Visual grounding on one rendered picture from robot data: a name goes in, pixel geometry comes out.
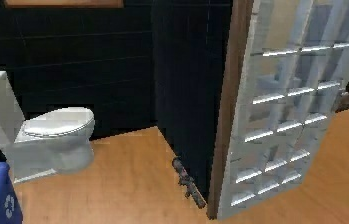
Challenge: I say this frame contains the brown wooden door frame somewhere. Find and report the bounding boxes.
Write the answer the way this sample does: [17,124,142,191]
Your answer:
[206,0,255,220]

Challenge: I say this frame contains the white toilet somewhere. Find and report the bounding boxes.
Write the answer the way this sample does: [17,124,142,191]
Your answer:
[0,46,96,184]

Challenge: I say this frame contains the dark grey long tool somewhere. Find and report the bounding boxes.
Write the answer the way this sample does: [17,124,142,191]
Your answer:
[171,157,207,210]

